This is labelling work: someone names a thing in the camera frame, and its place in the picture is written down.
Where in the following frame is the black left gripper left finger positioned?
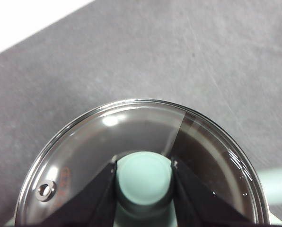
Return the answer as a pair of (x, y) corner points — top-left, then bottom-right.
(40, 160), (118, 227)

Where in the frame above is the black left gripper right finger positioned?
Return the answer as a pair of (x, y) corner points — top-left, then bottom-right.
(170, 155), (258, 227)

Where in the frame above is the glass lid with green knob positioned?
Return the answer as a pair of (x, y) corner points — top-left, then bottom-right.
(15, 98), (271, 227)

